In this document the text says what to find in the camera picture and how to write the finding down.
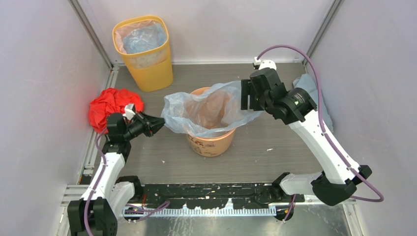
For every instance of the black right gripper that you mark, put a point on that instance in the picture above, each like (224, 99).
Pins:
(247, 89)

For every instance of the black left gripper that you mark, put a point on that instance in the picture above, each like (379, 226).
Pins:
(150, 124)

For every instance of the light blue trash bag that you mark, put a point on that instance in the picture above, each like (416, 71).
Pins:
(178, 120)

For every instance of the yellow mesh trash bin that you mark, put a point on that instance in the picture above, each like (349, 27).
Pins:
(151, 70)

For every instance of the orange round trash bin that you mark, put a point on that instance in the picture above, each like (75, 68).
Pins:
(210, 143)

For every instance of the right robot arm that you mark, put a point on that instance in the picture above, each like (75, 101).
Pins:
(340, 174)

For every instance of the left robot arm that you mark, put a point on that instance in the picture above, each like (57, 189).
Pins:
(96, 212)

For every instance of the red crumpled trash bag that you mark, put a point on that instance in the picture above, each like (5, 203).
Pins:
(111, 100)

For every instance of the blue bag inside yellow bin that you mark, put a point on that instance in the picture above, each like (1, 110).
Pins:
(145, 39)

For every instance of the folded blue bag in corner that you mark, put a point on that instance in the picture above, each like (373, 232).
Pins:
(307, 83)

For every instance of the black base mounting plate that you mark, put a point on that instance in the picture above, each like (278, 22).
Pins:
(211, 195)

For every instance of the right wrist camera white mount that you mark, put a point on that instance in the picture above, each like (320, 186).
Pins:
(259, 64)

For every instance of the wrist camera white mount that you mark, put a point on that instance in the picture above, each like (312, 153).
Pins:
(259, 64)
(129, 111)

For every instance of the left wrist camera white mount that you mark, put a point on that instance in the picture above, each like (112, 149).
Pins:
(129, 111)

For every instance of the slotted white cable duct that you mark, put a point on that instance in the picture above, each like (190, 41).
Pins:
(215, 212)

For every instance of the left aluminium frame post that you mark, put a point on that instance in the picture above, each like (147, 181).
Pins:
(75, 4)

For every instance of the aluminium frame post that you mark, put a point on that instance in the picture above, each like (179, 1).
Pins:
(75, 4)
(329, 17)

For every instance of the right aluminium frame post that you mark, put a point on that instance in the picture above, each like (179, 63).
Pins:
(329, 17)

